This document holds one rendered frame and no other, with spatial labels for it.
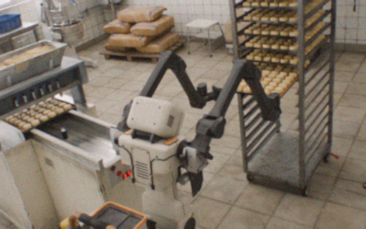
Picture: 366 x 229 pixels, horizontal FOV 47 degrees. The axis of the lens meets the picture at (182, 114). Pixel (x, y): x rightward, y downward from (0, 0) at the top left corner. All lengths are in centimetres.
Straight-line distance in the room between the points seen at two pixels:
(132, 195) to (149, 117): 88
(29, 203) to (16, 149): 41
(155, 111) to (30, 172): 137
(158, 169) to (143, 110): 26
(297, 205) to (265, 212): 25
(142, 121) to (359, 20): 444
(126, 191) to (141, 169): 67
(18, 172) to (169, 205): 124
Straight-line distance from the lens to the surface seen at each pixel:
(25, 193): 297
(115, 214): 186
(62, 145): 252
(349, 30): 594
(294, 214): 312
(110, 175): 234
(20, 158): 286
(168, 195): 194
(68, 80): 301
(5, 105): 282
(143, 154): 180
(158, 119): 174
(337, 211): 317
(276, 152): 348
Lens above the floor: 205
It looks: 27 degrees down
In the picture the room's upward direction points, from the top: 9 degrees counter-clockwise
